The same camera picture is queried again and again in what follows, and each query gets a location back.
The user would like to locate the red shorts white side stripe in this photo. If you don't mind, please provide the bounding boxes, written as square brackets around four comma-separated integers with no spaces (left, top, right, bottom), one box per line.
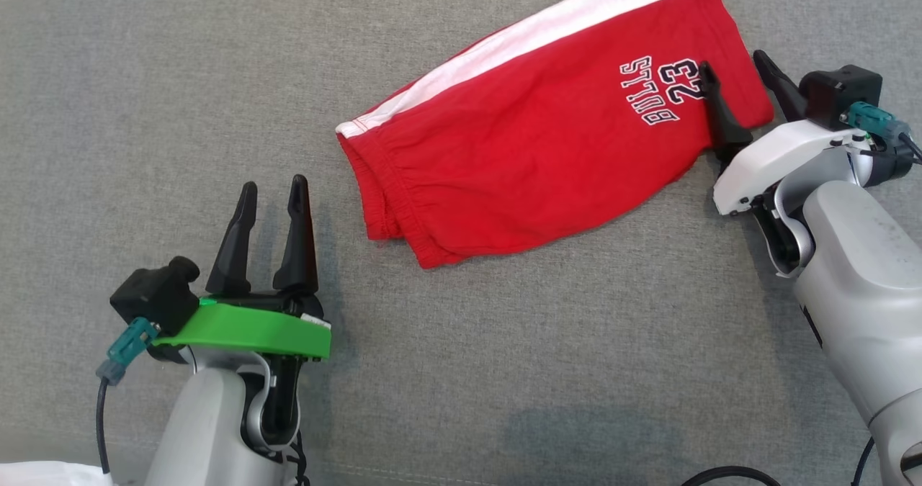
[336,0,776,270]

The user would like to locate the teal camera connector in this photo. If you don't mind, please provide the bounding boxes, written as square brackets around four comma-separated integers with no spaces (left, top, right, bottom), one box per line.
[846,102,911,142]
[96,317,160,387]

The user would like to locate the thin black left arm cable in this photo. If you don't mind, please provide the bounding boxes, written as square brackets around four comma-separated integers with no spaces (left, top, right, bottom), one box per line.
[95,378,113,474]

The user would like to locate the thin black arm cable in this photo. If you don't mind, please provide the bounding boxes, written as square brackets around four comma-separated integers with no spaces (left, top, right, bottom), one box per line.
[95,378,113,474]
[681,132,922,486]

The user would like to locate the teal left camera connector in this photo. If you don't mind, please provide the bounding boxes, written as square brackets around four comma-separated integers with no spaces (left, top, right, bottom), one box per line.
[96,317,160,387]

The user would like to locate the teal right camera connector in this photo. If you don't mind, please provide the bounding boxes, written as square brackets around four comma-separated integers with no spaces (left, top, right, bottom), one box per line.
[846,102,911,142]

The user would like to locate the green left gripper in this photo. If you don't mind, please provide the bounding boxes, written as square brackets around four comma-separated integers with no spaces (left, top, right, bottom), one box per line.
[152,174,333,361]

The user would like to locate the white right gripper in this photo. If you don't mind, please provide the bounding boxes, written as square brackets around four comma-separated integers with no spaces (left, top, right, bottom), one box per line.
[697,50,866,217]

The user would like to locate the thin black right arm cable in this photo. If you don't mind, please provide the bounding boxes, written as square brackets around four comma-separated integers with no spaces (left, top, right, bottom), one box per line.
[681,132,922,486]

